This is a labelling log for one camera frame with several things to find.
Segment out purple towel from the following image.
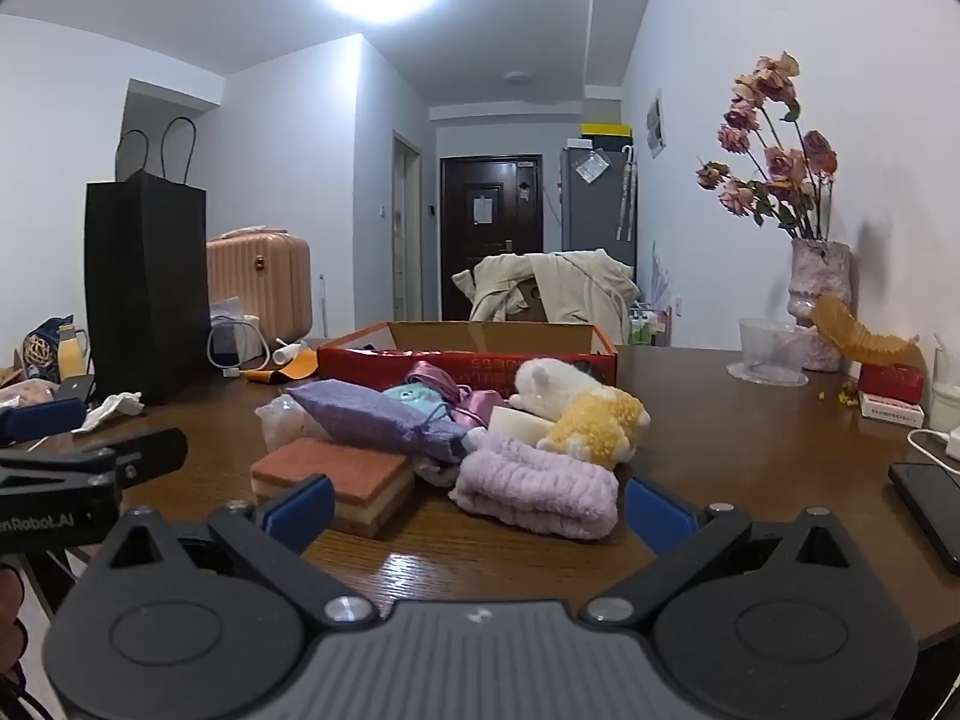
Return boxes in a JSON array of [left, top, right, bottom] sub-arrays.
[[287, 379, 470, 464]]

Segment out dark brown entrance door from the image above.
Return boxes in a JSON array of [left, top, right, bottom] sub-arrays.
[[440, 155, 542, 322]]

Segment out pink hard suitcase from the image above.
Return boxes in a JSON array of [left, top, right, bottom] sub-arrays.
[[206, 227, 313, 342]]

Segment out clear plastic cup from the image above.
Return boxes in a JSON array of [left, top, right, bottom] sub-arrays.
[[726, 317, 818, 389]]

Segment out dark blue patterned bag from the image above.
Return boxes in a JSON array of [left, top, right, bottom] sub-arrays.
[[19, 315, 76, 383]]

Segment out orange leather piece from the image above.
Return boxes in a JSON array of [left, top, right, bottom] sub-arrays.
[[240, 349, 320, 383]]

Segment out white sponge block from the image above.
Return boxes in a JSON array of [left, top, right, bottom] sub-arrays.
[[487, 405, 560, 451]]

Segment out hanging folded umbrella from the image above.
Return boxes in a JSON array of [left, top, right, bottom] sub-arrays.
[[615, 146, 637, 242]]

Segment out white and yellow plush toy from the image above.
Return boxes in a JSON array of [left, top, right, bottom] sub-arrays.
[[510, 358, 652, 470]]

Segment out yellow and black box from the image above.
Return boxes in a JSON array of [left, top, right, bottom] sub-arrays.
[[581, 121, 633, 149]]

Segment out black phone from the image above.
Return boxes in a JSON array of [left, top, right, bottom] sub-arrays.
[[889, 461, 960, 575]]

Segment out red cardboard box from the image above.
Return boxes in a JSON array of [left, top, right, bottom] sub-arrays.
[[316, 321, 620, 402]]

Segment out pink textured vase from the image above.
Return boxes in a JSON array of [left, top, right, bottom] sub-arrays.
[[787, 238, 854, 374]]

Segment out rack of small bottles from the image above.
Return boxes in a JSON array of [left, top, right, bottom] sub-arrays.
[[628, 302, 670, 348]]

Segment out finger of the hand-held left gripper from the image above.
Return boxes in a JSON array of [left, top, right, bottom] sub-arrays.
[[0, 379, 95, 445], [0, 427, 188, 482]]

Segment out purple fluffy headband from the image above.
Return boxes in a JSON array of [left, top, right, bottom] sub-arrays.
[[448, 431, 621, 539]]

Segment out small red box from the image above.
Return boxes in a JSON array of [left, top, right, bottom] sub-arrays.
[[857, 361, 925, 406]]

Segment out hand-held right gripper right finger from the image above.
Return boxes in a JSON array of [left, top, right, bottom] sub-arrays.
[[582, 477, 872, 627]]

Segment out black paper bag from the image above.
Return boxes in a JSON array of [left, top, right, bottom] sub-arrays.
[[84, 116, 212, 406]]

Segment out wall poster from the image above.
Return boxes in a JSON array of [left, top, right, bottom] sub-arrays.
[[645, 88, 667, 158]]

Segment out beige coat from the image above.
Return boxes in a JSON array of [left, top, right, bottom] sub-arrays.
[[451, 249, 640, 346]]

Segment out pink cloth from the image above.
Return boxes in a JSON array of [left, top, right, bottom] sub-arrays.
[[0, 381, 61, 407]]

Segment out bunch of dried roses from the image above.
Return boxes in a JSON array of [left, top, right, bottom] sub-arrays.
[[695, 52, 839, 241]]

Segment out clear iridescent plastic bag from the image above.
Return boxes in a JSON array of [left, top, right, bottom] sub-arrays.
[[255, 394, 331, 451]]

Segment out white charger with cable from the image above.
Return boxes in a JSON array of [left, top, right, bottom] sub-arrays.
[[208, 313, 272, 380]]

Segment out crumpled white tissue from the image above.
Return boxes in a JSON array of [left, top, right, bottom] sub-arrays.
[[71, 392, 144, 434]]

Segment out white plug with cable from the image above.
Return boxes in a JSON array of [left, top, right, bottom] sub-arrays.
[[907, 426, 960, 467]]

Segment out orange layered sponge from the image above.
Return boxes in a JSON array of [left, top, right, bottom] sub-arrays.
[[250, 439, 417, 539]]

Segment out grey fridge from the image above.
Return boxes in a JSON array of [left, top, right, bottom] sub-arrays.
[[559, 146, 638, 271]]

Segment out brown cardboard box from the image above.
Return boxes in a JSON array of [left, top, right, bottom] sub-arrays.
[[510, 277, 552, 323]]

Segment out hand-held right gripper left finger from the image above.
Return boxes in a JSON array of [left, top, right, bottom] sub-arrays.
[[90, 474, 380, 627]]

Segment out blue plush toy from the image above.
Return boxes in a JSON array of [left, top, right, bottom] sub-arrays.
[[382, 382, 451, 421]]

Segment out orange ruffled paper item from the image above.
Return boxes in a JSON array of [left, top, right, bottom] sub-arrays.
[[810, 294, 922, 368]]

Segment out pink satin pouch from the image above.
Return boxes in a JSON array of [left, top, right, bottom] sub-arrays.
[[405, 360, 515, 428]]

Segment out red and white small boxes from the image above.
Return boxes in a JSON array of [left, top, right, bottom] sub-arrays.
[[857, 391, 927, 421]]

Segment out light wooden side door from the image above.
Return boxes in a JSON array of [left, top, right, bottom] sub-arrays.
[[392, 131, 425, 321]]

